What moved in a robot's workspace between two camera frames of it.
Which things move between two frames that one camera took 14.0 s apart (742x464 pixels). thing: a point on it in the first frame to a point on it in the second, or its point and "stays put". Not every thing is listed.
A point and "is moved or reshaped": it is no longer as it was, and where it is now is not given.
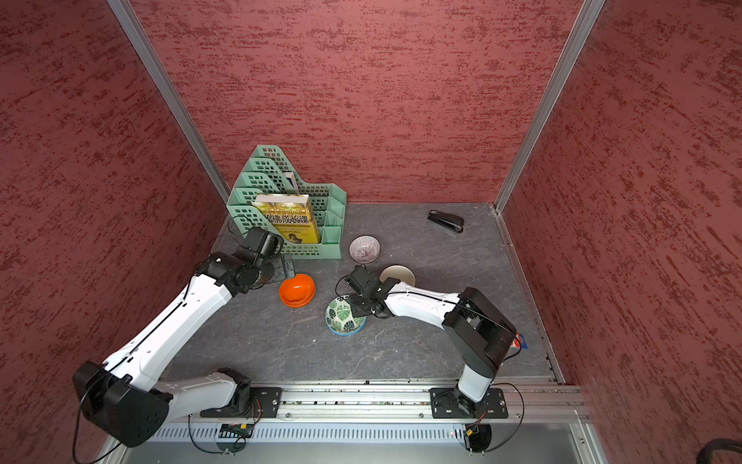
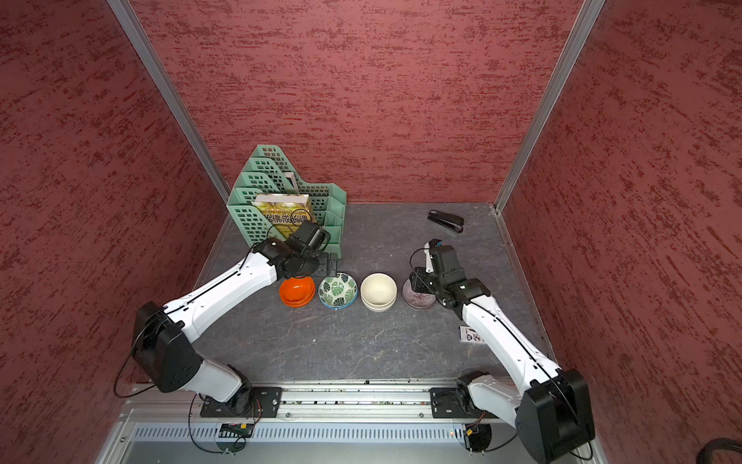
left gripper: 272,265 to 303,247
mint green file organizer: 266,174 stays put
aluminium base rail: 392,402 stays put
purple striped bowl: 364,248 is moved or reshaped
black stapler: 452,221 stays put
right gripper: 357,312 to 418,277
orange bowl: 297,291 stays put
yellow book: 291,215 stays put
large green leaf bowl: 340,319 to 338,292
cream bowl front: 399,273 is moved or reshaped
